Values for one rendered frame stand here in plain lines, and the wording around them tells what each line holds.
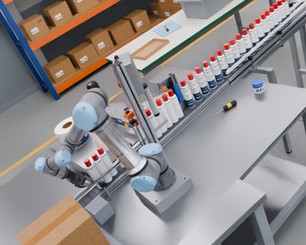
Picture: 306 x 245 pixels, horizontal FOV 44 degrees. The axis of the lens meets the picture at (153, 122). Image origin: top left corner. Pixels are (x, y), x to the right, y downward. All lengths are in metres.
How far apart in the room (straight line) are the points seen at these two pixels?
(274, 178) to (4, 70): 4.81
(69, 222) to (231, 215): 0.73
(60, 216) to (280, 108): 1.38
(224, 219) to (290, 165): 1.16
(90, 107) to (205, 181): 0.75
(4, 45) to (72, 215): 4.92
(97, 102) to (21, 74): 4.96
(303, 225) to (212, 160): 0.93
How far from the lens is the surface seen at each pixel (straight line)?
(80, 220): 1.74
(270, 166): 2.90
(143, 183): 1.79
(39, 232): 1.83
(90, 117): 1.63
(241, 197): 1.90
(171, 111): 2.39
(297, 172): 2.81
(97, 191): 2.23
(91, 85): 2.72
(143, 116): 2.08
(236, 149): 2.15
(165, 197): 1.94
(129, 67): 1.96
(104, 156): 2.17
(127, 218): 2.05
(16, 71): 6.56
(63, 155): 1.94
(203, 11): 4.05
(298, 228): 2.79
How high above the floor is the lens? 2.19
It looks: 31 degrees down
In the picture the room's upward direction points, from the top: 25 degrees counter-clockwise
